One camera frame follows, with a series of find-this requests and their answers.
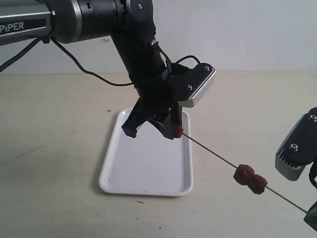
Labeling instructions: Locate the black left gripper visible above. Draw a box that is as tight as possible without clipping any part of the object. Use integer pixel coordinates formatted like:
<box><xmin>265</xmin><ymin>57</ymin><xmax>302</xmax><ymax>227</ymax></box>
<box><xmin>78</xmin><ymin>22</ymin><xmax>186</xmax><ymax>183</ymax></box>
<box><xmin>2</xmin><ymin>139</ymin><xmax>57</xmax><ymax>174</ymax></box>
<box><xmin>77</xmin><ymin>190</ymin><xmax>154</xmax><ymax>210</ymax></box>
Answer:
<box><xmin>121</xmin><ymin>64</ymin><xmax>188</xmax><ymax>139</ymax></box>

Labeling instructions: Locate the thin metal skewer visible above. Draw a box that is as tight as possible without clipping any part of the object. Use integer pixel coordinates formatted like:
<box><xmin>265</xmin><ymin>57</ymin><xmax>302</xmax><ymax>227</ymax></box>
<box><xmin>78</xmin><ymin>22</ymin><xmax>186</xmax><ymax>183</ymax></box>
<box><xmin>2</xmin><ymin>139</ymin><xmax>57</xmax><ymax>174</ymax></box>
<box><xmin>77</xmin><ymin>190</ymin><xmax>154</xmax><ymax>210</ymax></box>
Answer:
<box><xmin>182</xmin><ymin>133</ymin><xmax>308</xmax><ymax>214</ymax></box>

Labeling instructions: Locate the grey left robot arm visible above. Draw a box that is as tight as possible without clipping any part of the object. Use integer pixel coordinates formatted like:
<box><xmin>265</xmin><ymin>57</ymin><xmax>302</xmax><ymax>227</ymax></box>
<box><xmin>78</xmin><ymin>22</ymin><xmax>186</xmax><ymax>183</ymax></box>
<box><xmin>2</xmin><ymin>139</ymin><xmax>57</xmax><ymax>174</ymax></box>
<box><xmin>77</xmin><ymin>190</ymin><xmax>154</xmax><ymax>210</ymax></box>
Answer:
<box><xmin>0</xmin><ymin>0</ymin><xmax>183</xmax><ymax>139</ymax></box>

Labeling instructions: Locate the white rectangular plastic tray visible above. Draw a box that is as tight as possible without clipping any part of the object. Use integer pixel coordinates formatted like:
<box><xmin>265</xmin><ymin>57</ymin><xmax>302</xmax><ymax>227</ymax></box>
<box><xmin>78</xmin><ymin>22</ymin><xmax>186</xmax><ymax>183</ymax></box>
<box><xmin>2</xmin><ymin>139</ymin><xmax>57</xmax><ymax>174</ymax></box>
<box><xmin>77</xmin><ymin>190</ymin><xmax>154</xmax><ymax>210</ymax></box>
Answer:
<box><xmin>99</xmin><ymin>108</ymin><xmax>194</xmax><ymax>197</ymax></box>

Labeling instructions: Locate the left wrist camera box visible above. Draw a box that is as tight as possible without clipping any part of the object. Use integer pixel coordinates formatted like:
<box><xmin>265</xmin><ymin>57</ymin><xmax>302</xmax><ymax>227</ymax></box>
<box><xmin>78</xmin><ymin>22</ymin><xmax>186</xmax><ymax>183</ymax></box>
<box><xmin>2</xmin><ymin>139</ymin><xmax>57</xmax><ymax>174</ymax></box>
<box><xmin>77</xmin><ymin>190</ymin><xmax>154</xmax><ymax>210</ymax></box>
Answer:
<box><xmin>173</xmin><ymin>63</ymin><xmax>216</xmax><ymax>108</ymax></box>

